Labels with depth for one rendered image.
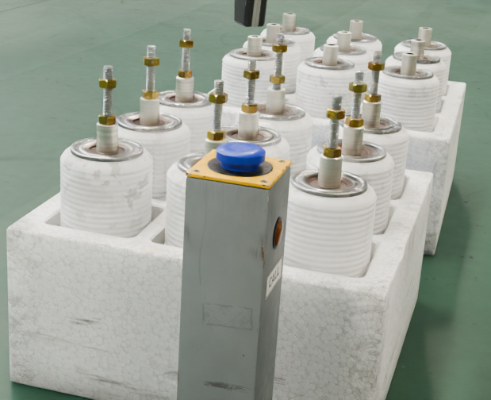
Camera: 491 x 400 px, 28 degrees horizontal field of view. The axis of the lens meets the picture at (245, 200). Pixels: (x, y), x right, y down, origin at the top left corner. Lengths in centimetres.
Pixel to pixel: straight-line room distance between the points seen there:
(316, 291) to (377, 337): 7
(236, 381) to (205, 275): 10
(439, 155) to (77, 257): 63
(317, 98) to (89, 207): 56
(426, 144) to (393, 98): 8
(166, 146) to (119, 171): 12
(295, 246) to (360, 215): 7
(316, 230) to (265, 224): 17
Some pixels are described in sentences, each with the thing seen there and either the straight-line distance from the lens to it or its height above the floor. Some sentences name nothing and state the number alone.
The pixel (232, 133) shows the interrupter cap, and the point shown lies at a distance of 112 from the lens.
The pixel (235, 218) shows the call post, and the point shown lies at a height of 28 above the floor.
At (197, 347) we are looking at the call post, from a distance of 84.
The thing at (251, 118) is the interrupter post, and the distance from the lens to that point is 110.
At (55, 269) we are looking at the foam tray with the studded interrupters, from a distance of 103.
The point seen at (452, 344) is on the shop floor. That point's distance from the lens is 125.
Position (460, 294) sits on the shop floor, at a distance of 139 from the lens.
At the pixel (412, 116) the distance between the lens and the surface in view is 147.
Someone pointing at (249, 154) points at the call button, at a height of 33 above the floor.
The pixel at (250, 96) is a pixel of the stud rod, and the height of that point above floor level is 30.
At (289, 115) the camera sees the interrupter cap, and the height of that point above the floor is 25.
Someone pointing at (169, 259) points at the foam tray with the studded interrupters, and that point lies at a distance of 97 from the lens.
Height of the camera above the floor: 57
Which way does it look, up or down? 20 degrees down
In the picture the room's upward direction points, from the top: 4 degrees clockwise
